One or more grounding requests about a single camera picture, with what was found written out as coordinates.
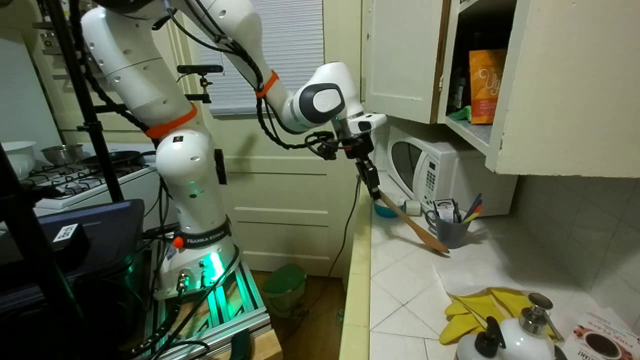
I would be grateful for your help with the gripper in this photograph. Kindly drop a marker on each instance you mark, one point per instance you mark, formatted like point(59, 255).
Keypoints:
point(359, 145)

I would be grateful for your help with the wooden cooking spoon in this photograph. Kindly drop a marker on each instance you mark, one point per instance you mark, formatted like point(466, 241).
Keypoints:
point(415, 226)

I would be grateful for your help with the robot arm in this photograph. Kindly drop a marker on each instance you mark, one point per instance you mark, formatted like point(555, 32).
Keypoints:
point(185, 165)

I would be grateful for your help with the microwave door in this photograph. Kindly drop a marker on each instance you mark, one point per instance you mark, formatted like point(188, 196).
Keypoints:
point(406, 165)

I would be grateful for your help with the blue bowl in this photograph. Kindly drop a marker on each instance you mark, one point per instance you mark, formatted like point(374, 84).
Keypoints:
point(384, 210)

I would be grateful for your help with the small white cup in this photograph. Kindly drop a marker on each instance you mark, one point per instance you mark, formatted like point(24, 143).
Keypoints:
point(413, 208)

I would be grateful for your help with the white panelled door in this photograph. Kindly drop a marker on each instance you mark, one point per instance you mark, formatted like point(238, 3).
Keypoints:
point(285, 200)

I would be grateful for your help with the cabinet door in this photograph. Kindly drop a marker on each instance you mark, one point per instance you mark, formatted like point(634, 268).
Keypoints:
point(575, 90)
point(402, 55)

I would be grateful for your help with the green packet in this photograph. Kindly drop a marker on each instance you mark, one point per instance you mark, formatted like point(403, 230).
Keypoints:
point(462, 114)

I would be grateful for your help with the white microwave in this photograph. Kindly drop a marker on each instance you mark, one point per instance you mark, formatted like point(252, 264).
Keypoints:
point(465, 175)

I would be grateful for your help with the window blind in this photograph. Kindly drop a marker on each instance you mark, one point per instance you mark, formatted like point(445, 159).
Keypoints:
point(295, 50)

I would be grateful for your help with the grey mug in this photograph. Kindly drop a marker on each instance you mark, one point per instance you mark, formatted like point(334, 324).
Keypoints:
point(451, 234)

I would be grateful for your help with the bundle of pens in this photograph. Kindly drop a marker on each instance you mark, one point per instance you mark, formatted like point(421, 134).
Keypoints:
point(472, 210)

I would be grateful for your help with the orange bag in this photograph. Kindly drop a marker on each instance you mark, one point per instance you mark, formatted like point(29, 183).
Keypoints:
point(486, 87)

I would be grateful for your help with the green bin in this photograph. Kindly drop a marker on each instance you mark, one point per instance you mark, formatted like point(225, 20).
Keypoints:
point(285, 287)

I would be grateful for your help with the yellow rubber gloves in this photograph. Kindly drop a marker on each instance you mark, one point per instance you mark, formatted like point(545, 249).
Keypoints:
point(475, 307)

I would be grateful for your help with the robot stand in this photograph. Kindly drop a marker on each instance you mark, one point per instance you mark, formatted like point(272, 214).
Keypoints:
point(235, 305)

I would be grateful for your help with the white dispenser with black pump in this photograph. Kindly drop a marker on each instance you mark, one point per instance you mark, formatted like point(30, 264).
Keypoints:
point(487, 340)

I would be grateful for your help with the black frying pan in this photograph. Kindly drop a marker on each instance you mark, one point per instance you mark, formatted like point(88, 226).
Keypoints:
point(115, 158)

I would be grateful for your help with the white dispenser with chrome pump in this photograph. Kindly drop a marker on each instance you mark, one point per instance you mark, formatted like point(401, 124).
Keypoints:
point(532, 330)

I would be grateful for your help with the white gas stove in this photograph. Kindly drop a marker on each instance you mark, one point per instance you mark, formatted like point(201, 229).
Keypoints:
point(100, 187)

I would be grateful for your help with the steel bowl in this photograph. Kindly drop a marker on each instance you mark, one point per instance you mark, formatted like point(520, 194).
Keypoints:
point(62, 153)

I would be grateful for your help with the black box with label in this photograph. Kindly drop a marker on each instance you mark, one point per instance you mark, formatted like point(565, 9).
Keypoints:
point(70, 239)

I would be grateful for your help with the printed booklet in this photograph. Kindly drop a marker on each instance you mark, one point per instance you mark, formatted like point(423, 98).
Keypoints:
point(607, 340)

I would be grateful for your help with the white bowl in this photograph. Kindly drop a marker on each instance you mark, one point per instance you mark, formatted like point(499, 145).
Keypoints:
point(19, 156)

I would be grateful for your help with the white wall cabinet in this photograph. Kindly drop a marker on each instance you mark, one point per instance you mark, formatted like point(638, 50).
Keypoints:
point(575, 100)

